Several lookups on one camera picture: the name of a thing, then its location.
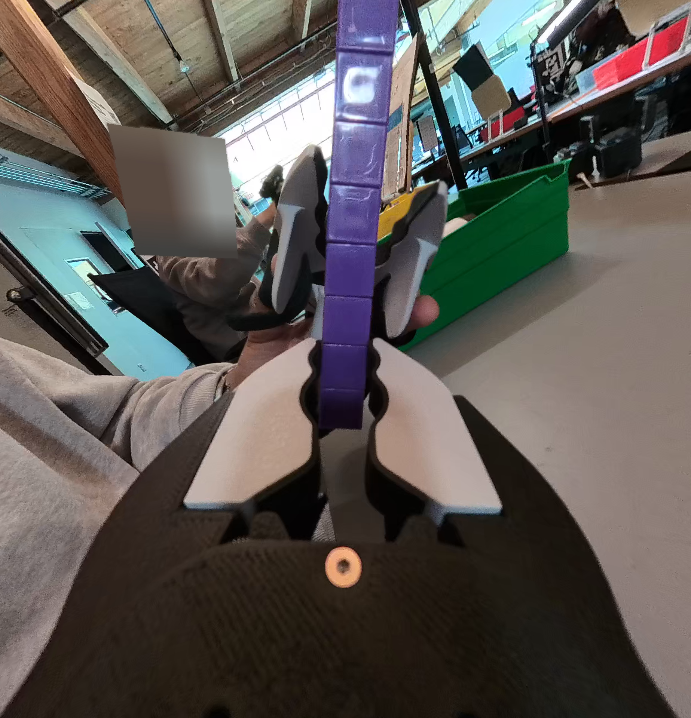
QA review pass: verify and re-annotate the white paper notice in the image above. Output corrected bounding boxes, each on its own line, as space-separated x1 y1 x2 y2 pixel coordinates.
73 79 122 127

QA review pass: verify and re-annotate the small red bin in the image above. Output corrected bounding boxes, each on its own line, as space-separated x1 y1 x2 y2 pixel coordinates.
480 107 527 141

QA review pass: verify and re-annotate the person's left forearm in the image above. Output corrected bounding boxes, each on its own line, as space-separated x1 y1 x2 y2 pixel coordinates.
0 331 234 472

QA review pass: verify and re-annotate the black charging dock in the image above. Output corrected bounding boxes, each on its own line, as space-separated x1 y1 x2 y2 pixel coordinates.
592 129 643 179
570 117 599 183

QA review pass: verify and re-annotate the red plastic bin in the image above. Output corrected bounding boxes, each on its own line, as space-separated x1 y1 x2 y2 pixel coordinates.
592 16 691 89

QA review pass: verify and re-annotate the black pole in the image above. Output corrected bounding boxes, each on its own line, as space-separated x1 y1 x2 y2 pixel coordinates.
401 0 470 191

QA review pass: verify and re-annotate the long light bar lamp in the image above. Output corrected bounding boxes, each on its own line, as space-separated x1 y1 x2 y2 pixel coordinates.
528 0 584 163

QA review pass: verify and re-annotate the wooden top table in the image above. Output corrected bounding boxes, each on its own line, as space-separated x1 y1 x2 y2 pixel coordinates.
469 50 691 152

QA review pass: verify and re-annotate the wooden column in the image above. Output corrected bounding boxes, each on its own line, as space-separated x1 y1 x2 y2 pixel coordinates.
0 0 124 203

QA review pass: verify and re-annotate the long purple block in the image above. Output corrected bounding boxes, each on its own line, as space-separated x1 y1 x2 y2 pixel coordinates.
317 0 400 432

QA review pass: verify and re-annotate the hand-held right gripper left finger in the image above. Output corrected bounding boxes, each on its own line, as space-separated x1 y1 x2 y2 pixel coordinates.
184 338 322 512

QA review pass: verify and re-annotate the yellow plastic bin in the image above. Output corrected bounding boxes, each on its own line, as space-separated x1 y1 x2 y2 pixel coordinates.
377 188 419 239

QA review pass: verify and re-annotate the grey desk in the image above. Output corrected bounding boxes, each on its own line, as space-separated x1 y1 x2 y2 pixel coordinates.
317 135 691 718

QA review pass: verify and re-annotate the black office chair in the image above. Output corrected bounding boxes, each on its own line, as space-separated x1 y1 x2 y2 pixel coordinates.
87 266 211 365

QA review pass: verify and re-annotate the green plastic bin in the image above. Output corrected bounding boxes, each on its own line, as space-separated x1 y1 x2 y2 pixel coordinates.
379 159 572 352

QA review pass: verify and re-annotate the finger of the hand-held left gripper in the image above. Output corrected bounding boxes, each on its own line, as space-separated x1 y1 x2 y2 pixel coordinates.
271 145 330 315
376 181 450 340

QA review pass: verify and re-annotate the cardboard sign board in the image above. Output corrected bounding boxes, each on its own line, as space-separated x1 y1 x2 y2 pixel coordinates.
382 34 422 203

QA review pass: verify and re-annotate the person's left hand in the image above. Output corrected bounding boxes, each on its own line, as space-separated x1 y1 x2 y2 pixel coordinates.
233 294 440 389

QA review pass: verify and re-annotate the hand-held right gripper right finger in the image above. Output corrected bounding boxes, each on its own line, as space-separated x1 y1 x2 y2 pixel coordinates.
367 338 503 517

